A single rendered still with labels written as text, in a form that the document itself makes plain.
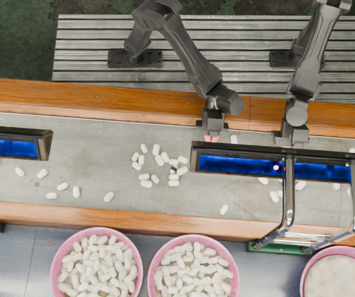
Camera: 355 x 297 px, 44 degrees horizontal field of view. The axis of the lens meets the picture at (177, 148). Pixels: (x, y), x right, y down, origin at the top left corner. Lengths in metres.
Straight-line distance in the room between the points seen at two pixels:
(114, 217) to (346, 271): 0.71
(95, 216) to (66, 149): 0.25
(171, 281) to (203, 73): 0.62
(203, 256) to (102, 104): 0.59
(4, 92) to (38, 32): 1.09
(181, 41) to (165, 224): 0.54
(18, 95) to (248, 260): 0.92
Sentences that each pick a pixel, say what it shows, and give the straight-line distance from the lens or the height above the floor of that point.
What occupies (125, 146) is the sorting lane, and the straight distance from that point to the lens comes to 1.43.
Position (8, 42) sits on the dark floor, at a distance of 2.64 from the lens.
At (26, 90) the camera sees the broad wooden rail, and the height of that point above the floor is 0.76.
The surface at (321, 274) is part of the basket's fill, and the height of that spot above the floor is 0.73.
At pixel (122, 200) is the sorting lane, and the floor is 0.74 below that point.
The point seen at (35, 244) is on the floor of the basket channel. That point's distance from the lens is 1.47.
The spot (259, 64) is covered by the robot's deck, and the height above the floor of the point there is 0.67.
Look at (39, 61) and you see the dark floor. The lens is 2.52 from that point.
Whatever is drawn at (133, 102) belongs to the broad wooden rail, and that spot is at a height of 0.76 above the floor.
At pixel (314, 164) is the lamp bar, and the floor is 1.10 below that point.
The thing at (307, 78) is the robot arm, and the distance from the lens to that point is 1.28.
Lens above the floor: 2.07
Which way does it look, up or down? 70 degrees down
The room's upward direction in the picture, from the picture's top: 3 degrees clockwise
